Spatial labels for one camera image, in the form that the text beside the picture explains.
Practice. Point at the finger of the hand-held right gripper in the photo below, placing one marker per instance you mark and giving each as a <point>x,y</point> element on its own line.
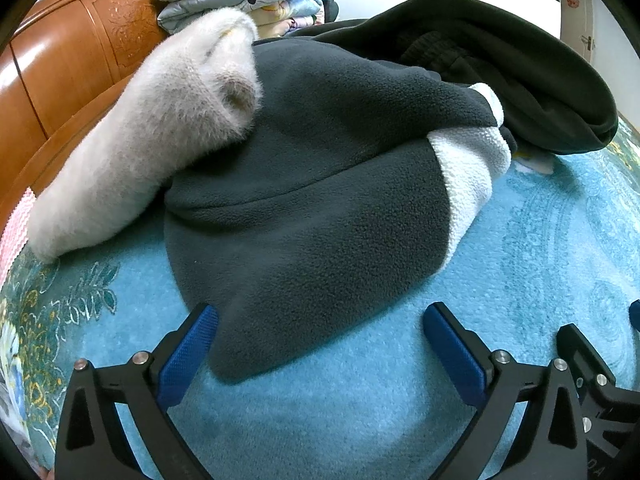
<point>635,315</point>
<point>595,360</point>

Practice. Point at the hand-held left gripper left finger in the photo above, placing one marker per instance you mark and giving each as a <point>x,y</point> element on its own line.
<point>187,355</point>

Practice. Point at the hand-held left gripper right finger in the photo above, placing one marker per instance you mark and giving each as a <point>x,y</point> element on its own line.
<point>455,355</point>

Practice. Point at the grey and white fleece jacket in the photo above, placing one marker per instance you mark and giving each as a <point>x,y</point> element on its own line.
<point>310,210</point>

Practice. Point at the black sweatshirt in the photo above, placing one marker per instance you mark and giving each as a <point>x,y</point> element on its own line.
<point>525,60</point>

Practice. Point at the blue patterned bed blanket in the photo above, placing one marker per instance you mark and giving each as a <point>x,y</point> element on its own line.
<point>550,260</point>

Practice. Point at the pink cloth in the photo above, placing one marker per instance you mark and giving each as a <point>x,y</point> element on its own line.
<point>15,230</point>

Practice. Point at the beige fuzzy sweater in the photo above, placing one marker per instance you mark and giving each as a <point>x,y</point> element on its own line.
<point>125,150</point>

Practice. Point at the white door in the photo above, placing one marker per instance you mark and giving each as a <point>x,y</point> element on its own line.
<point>575,22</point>

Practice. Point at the wooden headboard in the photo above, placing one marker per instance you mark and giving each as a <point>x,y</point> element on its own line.
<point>75,60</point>

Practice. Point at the folded colourful blanket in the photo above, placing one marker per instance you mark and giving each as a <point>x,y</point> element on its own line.
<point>295,10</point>

